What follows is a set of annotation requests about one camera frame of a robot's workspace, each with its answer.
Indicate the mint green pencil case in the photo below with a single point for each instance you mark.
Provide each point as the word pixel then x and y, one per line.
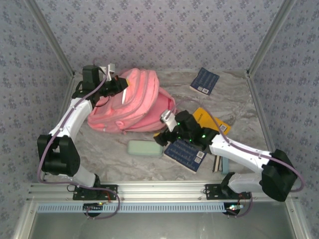
pixel 144 148

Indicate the navy blue paperback book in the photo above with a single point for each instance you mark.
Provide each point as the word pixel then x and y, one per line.
pixel 204 81
pixel 184 154

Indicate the pink school backpack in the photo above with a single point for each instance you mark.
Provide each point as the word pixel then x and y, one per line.
pixel 139 109

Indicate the dark cover tan-paged book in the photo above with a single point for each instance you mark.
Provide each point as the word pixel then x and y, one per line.
pixel 216 164

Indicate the light blue book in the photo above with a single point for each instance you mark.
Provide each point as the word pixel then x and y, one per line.
pixel 225 165

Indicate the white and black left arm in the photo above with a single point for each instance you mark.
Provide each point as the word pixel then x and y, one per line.
pixel 72 117

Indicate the grey metal sheet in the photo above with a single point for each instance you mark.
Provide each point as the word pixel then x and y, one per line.
pixel 159 226

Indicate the small black controller board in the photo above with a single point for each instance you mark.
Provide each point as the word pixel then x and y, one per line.
pixel 233 210
pixel 92 208

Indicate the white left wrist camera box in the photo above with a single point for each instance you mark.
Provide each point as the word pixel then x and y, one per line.
pixel 109 68

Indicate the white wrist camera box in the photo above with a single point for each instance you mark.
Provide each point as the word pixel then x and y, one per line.
pixel 169 120
pixel 109 68

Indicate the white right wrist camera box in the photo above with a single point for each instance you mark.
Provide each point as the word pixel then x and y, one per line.
pixel 169 120

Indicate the aluminium side rail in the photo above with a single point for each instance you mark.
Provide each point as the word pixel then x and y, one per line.
pixel 65 99
pixel 257 99

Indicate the wide aluminium mounting rail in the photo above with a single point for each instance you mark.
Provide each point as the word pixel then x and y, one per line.
pixel 159 190

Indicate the aluminium frame post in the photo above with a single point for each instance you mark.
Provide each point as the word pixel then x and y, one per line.
pixel 269 37
pixel 52 37

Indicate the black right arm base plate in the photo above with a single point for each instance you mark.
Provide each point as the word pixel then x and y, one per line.
pixel 211 193

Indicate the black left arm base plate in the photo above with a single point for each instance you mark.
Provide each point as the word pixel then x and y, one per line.
pixel 111 187

